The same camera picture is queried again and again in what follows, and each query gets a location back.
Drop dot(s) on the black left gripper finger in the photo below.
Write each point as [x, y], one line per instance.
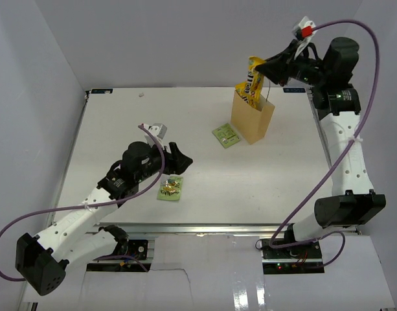
[177, 156]
[172, 168]

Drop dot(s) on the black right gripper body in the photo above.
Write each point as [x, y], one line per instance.
[307, 70]

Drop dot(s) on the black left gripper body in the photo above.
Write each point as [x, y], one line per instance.
[155, 165]

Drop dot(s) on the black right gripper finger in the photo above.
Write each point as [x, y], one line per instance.
[275, 70]
[287, 54]

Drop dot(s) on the yellow M&M packet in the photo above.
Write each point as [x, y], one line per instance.
[245, 95]
[255, 80]

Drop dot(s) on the light green sachet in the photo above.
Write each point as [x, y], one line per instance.
[226, 135]

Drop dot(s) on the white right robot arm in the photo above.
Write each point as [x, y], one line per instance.
[354, 200]

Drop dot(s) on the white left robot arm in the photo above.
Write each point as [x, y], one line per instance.
[44, 259]

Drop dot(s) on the brown paper bag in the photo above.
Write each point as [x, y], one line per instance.
[251, 122]

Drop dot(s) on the green candy packet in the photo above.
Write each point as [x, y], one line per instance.
[170, 189]

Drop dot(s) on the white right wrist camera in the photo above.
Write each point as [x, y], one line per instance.
[303, 31]

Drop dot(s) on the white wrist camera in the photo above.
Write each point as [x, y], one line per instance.
[158, 130]
[303, 31]

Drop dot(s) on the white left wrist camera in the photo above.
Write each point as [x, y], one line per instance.
[158, 130]

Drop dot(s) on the aluminium table front rail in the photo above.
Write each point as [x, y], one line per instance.
[201, 229]

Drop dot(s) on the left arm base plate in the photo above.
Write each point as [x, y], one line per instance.
[136, 249]

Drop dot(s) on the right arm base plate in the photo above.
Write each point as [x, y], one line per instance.
[304, 259]

